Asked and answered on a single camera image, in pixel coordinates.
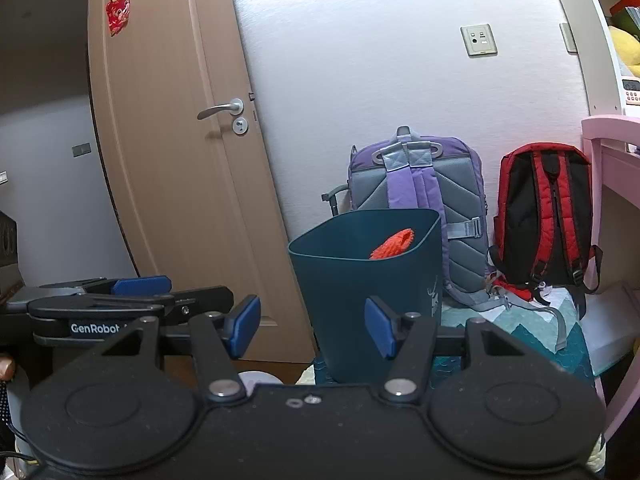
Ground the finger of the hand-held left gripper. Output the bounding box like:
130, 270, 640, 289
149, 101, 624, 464
127, 286, 235, 328
82, 274, 173, 297

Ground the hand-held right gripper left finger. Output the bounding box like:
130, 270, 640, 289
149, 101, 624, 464
101, 295, 262, 403

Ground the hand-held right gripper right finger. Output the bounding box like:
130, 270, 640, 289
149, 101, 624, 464
364, 296, 526, 403

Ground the dark teal plastic bin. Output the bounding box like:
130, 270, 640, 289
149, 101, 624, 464
288, 208, 443, 385

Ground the round stool with pig print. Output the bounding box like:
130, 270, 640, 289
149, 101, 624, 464
237, 370, 283, 386

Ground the wooden door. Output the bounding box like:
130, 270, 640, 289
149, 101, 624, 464
87, 0, 321, 363

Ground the teal cream zigzag quilt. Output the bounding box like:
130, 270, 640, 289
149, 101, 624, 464
295, 287, 598, 396

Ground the purple grey backpack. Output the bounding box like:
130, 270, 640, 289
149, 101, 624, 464
347, 126, 491, 311

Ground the red black backpack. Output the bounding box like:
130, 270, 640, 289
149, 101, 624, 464
487, 142, 603, 306

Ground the white paper bag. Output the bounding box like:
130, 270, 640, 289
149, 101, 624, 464
580, 280, 640, 361

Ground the red door decoration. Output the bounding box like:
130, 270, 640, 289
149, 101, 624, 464
105, 0, 132, 37

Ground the pink desk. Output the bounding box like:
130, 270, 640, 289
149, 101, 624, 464
581, 115, 640, 451

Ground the white shelf unit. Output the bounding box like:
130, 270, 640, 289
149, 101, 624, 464
542, 0, 640, 121

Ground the yellow plush toy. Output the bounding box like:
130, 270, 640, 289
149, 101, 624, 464
607, 25, 640, 66

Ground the silver door handle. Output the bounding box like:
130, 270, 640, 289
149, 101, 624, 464
196, 98, 244, 121

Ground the beige wall outlet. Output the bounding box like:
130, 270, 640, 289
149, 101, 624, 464
460, 23, 498, 57

